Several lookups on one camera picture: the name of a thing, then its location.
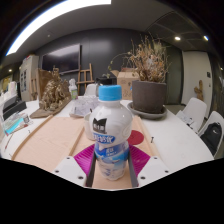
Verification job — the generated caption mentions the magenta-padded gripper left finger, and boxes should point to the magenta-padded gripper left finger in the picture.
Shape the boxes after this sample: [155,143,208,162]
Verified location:
[52,143,98,188]

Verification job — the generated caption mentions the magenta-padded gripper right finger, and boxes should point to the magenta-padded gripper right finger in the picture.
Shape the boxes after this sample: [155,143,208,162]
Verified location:
[128,144,173,188]

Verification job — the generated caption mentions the white blue-capped drink bottle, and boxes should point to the white blue-capped drink bottle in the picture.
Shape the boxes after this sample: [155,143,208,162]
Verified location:
[88,84,134,182]

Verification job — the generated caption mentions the light plywood panel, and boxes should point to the light plywood panel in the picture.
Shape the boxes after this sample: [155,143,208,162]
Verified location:
[68,114,161,190]
[11,115,86,173]

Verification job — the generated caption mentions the white mug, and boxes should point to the white mug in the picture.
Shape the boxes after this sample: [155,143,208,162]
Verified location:
[83,112,98,141]

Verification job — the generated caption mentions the grey plant saucer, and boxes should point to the grey plant saucer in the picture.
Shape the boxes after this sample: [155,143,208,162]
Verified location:
[126,101,168,121]

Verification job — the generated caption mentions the wrapped newspaper bundle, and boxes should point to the wrapped newspaper bundle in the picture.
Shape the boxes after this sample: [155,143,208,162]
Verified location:
[69,95,100,118]

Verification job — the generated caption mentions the stack of papers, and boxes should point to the stack of papers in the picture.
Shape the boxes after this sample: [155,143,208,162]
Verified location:
[176,109,196,127]

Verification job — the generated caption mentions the grey pot with dried plant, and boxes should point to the grey pot with dried plant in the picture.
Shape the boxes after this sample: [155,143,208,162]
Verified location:
[126,34,171,114]

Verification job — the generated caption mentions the empty white chair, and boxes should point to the empty white chair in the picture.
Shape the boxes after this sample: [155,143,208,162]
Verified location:
[83,83,100,98]

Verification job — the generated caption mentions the white spray bottle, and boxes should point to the white spray bottle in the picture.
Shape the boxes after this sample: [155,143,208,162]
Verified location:
[68,78,79,100]

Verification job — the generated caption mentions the golden carved sculpture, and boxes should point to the golden carved sculpture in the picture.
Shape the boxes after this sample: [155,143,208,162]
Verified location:
[29,67,73,119]

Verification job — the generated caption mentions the black backpack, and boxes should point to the black backpack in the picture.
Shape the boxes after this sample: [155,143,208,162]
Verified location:
[199,122,224,157]

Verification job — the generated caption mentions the colourful book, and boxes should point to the colourful book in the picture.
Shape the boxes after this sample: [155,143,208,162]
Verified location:
[3,112,31,135]

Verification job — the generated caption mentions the white chair with papers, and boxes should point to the white chair with papers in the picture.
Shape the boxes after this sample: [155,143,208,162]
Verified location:
[176,97,208,134]

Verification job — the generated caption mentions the cardboard box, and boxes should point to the cardboard box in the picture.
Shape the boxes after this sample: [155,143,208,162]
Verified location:
[111,68,141,101]

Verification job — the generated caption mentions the wooden easel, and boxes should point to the wooden easel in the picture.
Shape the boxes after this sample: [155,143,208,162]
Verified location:
[76,63,95,93]

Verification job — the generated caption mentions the black printer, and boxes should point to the black printer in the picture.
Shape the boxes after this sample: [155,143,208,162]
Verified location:
[2,94,28,121]

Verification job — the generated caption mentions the white chair with backpack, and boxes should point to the white chair with backpack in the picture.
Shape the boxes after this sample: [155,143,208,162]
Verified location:
[196,110,224,158]

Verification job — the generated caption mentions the carved wooden figure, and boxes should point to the carved wooden figure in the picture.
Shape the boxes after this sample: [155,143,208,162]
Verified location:
[194,79,205,102]

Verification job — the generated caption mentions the white cabinet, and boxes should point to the white cabinet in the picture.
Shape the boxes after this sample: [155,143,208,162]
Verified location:
[19,54,40,102]

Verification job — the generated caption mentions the long ceiling strip light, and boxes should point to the long ceiling strip light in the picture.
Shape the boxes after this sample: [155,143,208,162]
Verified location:
[5,0,113,57]

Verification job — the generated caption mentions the black wall screen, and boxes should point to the black wall screen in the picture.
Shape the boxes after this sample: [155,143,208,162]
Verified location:
[41,43,82,75]

